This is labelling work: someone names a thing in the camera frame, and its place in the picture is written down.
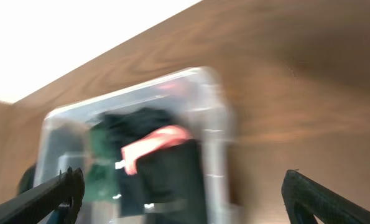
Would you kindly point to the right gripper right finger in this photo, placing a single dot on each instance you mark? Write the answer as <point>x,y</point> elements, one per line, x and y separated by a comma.
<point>306,202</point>

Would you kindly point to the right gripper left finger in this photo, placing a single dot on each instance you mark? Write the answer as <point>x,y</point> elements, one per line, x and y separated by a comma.
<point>60,199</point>

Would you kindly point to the dark green cloth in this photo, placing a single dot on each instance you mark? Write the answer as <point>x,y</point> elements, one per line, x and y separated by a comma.
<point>101,181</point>

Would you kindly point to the dark navy garment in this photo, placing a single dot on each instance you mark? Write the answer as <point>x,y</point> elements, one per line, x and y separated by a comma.
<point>120,130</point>

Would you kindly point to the pink printed shirt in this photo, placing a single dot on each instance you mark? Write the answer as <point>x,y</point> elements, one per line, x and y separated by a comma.
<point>165,137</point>

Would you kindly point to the black garment with tape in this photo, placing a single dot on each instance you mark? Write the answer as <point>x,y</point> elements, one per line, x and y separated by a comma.
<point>172,179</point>

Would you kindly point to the clear plastic storage bin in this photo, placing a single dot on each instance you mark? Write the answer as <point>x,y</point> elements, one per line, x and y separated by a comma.
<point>194,96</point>

